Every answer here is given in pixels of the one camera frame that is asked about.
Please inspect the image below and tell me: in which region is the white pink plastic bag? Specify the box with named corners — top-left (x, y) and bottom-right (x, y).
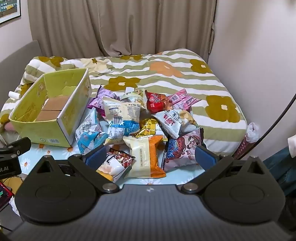
top-left (246, 122), bottom-right (260, 142)

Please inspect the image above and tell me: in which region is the black cable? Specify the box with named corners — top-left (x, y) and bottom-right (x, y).
top-left (233, 93), bottom-right (296, 159)

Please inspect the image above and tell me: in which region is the white blue snack packet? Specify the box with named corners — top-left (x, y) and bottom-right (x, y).
top-left (75, 108), bottom-right (109, 155)
top-left (102, 97), bottom-right (142, 145)

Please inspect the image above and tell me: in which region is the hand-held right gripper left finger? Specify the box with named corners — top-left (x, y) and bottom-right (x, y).
top-left (30, 146), bottom-right (120, 193)

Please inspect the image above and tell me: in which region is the striped floral blanket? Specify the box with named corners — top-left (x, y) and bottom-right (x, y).
top-left (0, 48), bottom-right (247, 156)

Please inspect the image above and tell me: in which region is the beige curtain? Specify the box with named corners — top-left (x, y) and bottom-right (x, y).
top-left (28, 0), bottom-right (218, 61)

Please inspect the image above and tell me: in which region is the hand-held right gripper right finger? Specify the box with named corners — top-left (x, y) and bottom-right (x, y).
top-left (180, 145), bottom-right (269, 193)

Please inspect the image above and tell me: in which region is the green white snack packet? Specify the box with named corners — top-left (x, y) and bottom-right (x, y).
top-left (120, 88), bottom-right (147, 109)

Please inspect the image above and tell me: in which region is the gold snack packet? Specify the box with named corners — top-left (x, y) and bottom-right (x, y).
top-left (135, 118), bottom-right (168, 142)

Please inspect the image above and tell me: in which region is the grey headboard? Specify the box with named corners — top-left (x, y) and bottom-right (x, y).
top-left (0, 40), bottom-right (41, 109)

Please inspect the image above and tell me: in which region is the teal garment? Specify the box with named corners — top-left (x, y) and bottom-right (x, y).
top-left (264, 148), bottom-right (296, 195)

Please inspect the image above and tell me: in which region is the maroon dotted bag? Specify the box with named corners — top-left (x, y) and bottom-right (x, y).
top-left (232, 137), bottom-right (256, 159)

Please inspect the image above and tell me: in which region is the pink white snack packet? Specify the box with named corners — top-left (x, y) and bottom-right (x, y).
top-left (168, 88), bottom-right (200, 110)

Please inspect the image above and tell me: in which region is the newsprint pattern snack packet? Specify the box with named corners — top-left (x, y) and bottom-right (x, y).
top-left (154, 109), bottom-right (199, 139)

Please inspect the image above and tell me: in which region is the cream orange snack packet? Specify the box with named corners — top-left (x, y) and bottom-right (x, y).
top-left (122, 135), bottom-right (166, 179)

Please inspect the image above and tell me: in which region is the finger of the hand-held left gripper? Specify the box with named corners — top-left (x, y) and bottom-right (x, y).
top-left (0, 137), bottom-right (32, 160)

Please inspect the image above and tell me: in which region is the red snack packet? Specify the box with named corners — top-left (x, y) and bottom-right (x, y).
top-left (146, 91), bottom-right (174, 114)

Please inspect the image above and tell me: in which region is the purple grey snack packet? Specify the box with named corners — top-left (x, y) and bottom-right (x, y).
top-left (162, 128), bottom-right (205, 172)

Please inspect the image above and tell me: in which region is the red device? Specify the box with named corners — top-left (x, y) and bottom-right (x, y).
top-left (0, 182), bottom-right (14, 209)

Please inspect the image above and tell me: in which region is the framed wall picture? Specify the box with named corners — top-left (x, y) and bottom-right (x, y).
top-left (0, 0), bottom-right (22, 25)

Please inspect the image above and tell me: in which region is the yellow-green cardboard box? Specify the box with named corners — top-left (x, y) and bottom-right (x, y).
top-left (9, 68), bottom-right (92, 147)

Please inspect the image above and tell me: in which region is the brown white snack packet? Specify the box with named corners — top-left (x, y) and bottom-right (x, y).
top-left (96, 148), bottom-right (136, 182)

